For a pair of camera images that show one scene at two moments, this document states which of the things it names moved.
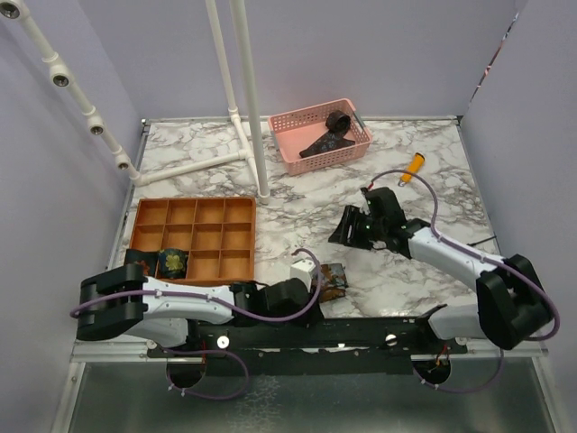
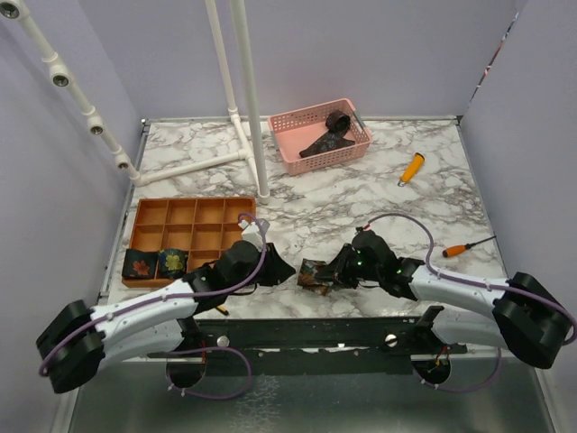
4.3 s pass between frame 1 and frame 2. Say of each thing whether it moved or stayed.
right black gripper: moved
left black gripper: moved
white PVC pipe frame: stayed
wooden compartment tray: stayed
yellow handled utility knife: stayed
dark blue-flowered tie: stayed
